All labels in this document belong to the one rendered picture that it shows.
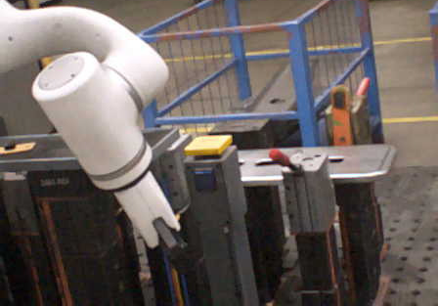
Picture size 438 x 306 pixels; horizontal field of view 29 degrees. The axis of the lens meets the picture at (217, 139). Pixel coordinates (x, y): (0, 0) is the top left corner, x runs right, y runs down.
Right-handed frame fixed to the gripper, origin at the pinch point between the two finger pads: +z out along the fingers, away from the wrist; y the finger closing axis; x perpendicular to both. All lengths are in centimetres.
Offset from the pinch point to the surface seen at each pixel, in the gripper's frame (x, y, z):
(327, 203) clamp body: 25.7, -16.5, 25.7
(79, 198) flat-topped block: -9.4, -28.0, 4.9
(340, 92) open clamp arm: 44, -44, 29
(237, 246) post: 8.0, -10.1, 16.5
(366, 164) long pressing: 37, -25, 31
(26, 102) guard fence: -36, -392, 180
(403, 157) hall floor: 121, -225, 234
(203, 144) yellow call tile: 12.1, -17.8, 1.5
